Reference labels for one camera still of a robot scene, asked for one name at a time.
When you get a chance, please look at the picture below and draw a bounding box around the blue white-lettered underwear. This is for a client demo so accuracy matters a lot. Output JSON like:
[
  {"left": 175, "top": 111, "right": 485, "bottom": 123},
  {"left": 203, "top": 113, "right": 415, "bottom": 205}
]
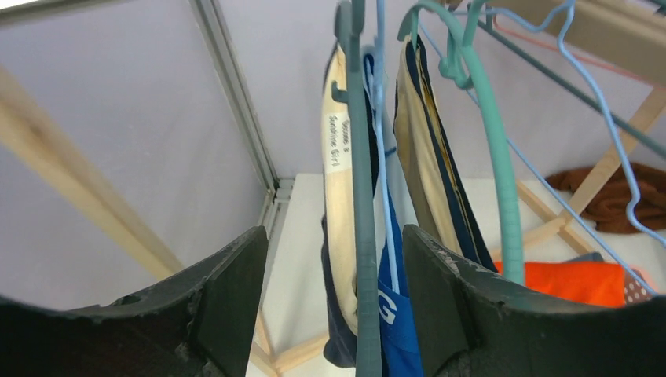
[{"left": 361, "top": 52, "right": 425, "bottom": 377}]

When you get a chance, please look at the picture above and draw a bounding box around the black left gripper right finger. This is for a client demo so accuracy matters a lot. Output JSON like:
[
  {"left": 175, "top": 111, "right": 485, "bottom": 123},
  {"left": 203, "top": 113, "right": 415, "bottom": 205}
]
[{"left": 403, "top": 225, "right": 665, "bottom": 376}]

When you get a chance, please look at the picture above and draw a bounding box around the beige navy-trimmed underwear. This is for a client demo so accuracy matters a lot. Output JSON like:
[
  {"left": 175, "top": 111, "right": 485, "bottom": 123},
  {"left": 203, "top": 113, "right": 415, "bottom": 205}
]
[{"left": 393, "top": 38, "right": 496, "bottom": 271}]

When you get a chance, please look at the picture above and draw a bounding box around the light blue wire hanger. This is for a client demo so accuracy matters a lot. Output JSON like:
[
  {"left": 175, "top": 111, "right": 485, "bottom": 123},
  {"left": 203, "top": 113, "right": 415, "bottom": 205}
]
[{"left": 421, "top": 13, "right": 665, "bottom": 293}]

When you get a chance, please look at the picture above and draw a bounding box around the orange folded garment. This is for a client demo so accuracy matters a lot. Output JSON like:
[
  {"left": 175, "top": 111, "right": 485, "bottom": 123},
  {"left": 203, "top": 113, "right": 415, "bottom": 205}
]
[{"left": 524, "top": 262, "right": 625, "bottom": 308}]

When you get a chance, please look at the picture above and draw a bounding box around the grey-blue plastic hanger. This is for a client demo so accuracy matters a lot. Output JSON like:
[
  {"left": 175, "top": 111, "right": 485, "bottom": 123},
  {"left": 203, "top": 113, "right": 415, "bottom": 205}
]
[{"left": 331, "top": 1, "right": 382, "bottom": 376}]

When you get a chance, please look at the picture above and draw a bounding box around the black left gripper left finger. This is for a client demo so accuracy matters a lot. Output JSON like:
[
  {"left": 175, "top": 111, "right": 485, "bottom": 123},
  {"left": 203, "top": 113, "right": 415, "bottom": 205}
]
[{"left": 1, "top": 226, "right": 269, "bottom": 376}]

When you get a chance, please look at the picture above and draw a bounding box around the teal plastic hanger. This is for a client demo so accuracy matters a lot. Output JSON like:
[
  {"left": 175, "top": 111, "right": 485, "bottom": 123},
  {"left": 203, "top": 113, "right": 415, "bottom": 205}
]
[{"left": 397, "top": 1, "right": 665, "bottom": 284}]

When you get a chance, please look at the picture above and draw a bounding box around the orange plastic hanger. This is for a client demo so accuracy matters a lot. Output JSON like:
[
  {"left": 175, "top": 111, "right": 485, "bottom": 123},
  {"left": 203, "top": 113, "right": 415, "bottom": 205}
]
[{"left": 491, "top": 15, "right": 651, "bottom": 84}]

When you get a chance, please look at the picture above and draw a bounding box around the pink perforated plastic basket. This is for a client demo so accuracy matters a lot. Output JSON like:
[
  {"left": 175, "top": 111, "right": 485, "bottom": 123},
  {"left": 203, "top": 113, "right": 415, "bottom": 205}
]
[{"left": 623, "top": 265, "right": 656, "bottom": 306}]

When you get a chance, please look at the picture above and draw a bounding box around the cream navy labelled underwear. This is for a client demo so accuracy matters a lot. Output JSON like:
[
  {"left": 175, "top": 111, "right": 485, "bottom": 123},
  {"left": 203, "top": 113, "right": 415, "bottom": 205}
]
[{"left": 321, "top": 45, "right": 357, "bottom": 368}]

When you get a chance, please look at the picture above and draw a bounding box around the wooden clothes rack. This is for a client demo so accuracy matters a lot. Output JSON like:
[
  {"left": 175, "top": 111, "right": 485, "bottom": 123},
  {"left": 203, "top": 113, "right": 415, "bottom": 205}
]
[{"left": 0, "top": 0, "right": 666, "bottom": 377}]

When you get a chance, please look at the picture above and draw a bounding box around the brown cloth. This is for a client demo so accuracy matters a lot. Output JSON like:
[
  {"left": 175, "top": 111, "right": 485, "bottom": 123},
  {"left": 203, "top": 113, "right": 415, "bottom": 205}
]
[{"left": 546, "top": 163, "right": 665, "bottom": 234}]

